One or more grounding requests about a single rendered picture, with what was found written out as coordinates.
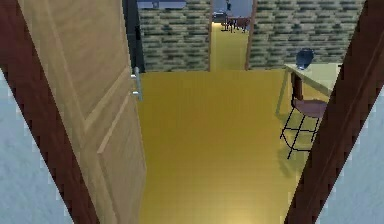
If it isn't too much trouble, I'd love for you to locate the brown seat black chair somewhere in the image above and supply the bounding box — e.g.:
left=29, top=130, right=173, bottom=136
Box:
left=279, top=71, right=329, bottom=160

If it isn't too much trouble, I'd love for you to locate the light wooden room door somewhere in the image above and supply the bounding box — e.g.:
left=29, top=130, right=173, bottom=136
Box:
left=17, top=0, right=148, bottom=224

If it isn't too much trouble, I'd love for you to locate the dark blue round object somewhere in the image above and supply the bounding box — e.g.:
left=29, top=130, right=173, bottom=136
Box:
left=295, top=47, right=315, bottom=71

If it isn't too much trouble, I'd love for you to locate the pale yellow table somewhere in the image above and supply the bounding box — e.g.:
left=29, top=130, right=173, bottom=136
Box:
left=275, top=62, right=344, bottom=116

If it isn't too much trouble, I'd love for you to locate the silver door handle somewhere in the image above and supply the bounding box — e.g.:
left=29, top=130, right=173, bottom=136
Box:
left=130, top=66, right=144, bottom=102

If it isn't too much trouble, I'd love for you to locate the dark red door frame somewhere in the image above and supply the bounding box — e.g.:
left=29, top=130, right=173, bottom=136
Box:
left=0, top=0, right=384, bottom=224

